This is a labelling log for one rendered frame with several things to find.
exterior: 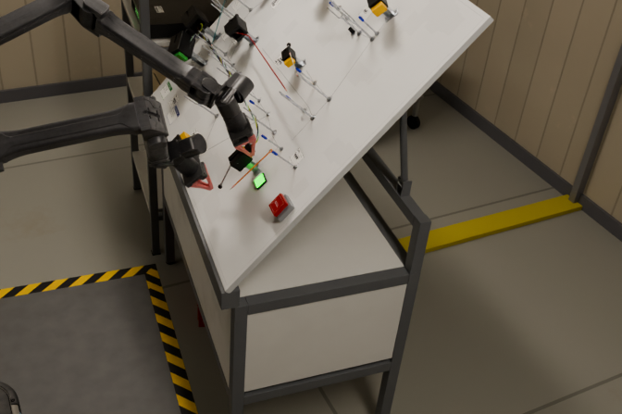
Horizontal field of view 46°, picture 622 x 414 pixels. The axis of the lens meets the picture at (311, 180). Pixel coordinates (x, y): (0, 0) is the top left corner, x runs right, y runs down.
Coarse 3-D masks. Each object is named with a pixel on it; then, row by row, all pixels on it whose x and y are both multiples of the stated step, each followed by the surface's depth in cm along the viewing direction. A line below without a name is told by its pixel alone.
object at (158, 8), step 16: (160, 0) 312; (176, 0) 313; (192, 0) 315; (208, 0) 316; (160, 16) 298; (176, 16) 299; (208, 16) 302; (160, 32) 293; (176, 32) 295; (192, 32) 298
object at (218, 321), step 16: (192, 240) 265; (192, 256) 270; (192, 272) 275; (208, 288) 246; (208, 304) 250; (208, 320) 254; (224, 320) 228; (224, 336) 231; (224, 352) 234; (224, 368) 238
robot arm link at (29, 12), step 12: (36, 0) 197; (48, 0) 198; (60, 0) 198; (72, 0) 206; (12, 12) 193; (24, 12) 194; (36, 12) 195; (48, 12) 197; (60, 12) 200; (72, 12) 205; (84, 12) 199; (0, 24) 190; (12, 24) 192; (24, 24) 193; (36, 24) 196; (84, 24) 204; (0, 36) 190; (12, 36) 193
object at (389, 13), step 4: (368, 0) 207; (372, 0) 205; (376, 0) 204; (380, 0) 204; (384, 0) 206; (368, 4) 206; (372, 4) 205; (376, 4) 205; (384, 4) 205; (388, 8) 209; (396, 8) 211; (384, 12) 210; (388, 12) 212; (392, 12) 211; (396, 12) 210; (388, 16) 211; (392, 16) 211; (388, 20) 211
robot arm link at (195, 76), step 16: (96, 0) 199; (96, 16) 199; (112, 16) 202; (96, 32) 204; (112, 32) 201; (128, 32) 201; (128, 48) 202; (144, 48) 201; (160, 48) 203; (160, 64) 201; (176, 64) 202; (176, 80) 203; (192, 80) 201; (192, 96) 205; (208, 96) 203
